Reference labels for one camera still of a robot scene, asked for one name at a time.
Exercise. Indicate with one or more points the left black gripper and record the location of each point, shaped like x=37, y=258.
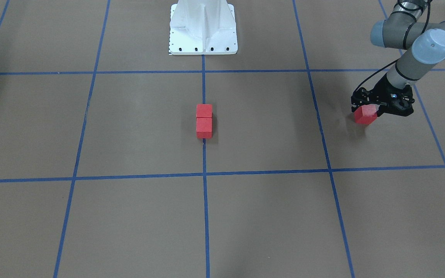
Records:
x=381, y=89

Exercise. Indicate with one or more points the red cube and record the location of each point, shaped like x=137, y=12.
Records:
x=203, y=110
x=365, y=114
x=203, y=128

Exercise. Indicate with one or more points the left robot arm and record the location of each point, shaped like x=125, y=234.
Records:
x=424, y=48

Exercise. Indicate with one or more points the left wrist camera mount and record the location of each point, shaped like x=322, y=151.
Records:
x=399, y=101

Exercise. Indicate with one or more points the white pedestal column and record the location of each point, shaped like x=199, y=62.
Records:
x=202, y=27

